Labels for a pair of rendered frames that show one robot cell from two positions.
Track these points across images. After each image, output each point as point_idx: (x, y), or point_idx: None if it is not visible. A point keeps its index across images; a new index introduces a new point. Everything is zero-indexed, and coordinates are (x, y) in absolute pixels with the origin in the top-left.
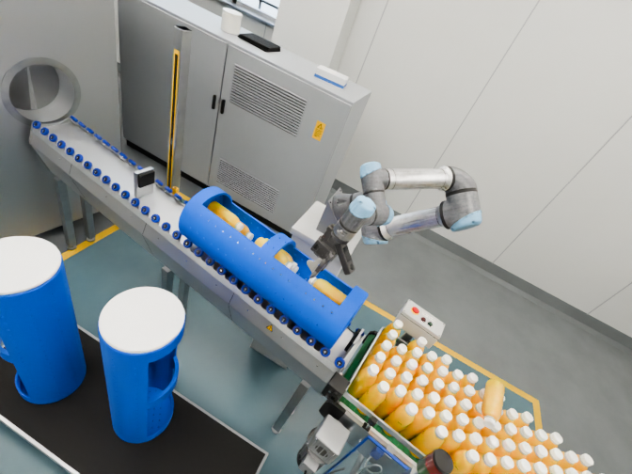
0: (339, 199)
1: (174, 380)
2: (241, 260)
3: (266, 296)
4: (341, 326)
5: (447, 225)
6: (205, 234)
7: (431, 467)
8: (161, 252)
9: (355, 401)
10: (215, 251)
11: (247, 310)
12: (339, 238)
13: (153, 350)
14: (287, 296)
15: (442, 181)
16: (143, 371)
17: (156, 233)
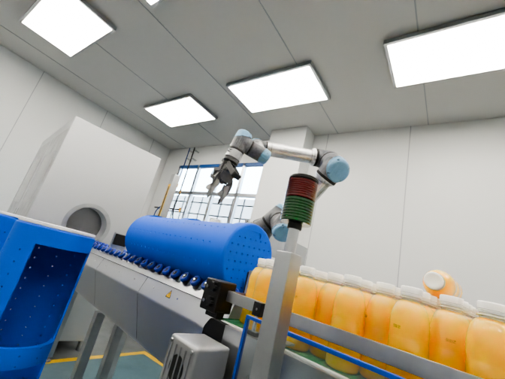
0: (255, 220)
1: (34, 347)
2: (161, 228)
3: (172, 248)
4: (231, 231)
5: (324, 174)
6: (142, 226)
7: (288, 186)
8: (102, 280)
9: (238, 295)
10: (144, 234)
11: (153, 287)
12: (228, 155)
13: (49, 225)
14: (188, 233)
15: (309, 150)
16: (22, 259)
17: (107, 262)
